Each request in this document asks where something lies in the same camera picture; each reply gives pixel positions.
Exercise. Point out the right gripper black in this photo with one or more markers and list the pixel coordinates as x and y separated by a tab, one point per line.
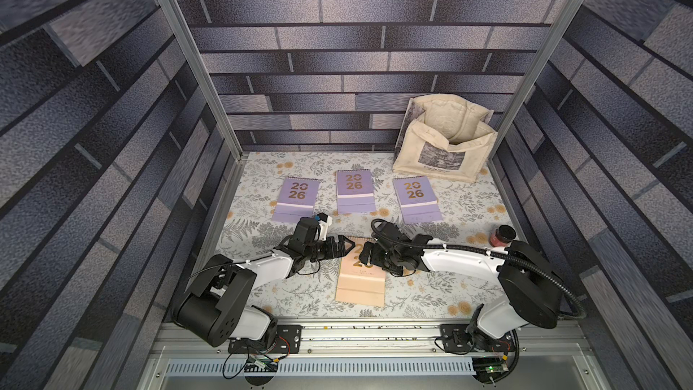
376	255

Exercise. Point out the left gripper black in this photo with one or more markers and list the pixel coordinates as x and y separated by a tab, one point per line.
332	252

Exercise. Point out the pink 2026 desk calendar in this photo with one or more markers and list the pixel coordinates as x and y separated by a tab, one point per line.
359	283

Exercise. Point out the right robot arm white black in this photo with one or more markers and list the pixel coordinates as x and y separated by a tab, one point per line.
531	293

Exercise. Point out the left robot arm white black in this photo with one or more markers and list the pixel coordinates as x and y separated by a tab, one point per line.
215	305

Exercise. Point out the right purple 2026 calendar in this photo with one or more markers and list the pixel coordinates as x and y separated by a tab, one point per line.
418	202

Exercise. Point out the purple 2026 calendar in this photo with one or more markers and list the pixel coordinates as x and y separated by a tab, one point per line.
418	202
296	199
355	192

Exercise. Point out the middle purple 2026 calendar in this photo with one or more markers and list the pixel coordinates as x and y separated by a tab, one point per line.
355	192

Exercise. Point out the left purple 2026 calendar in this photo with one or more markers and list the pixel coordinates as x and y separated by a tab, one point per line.
296	199

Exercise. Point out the floral patterned table mat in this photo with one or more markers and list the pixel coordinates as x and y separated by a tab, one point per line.
470	211

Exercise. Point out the red jar black lid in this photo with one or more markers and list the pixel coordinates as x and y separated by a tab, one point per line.
502	236

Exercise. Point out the cream canvas tote bag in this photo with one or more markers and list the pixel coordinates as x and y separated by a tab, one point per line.
446	137

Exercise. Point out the left green circuit board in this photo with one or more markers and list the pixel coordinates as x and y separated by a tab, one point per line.
261	365

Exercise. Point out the green circuit board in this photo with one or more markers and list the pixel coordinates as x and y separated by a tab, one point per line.
489	367
261	365

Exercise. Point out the right green circuit board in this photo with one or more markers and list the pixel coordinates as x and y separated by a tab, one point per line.
489	367

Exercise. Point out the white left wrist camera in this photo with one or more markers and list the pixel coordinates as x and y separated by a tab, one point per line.
325	222

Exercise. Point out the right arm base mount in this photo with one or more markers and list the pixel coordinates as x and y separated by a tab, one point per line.
456	339

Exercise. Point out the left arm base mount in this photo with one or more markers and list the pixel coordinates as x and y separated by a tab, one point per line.
280	339

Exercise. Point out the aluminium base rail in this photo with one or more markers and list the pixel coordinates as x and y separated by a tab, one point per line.
373	354

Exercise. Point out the left aluminium frame post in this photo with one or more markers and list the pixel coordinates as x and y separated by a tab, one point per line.
184	37

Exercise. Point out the aluminium frame post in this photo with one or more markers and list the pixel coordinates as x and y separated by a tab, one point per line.
184	37
539	62

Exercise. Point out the right aluminium frame post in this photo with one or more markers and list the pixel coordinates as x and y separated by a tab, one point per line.
539	62

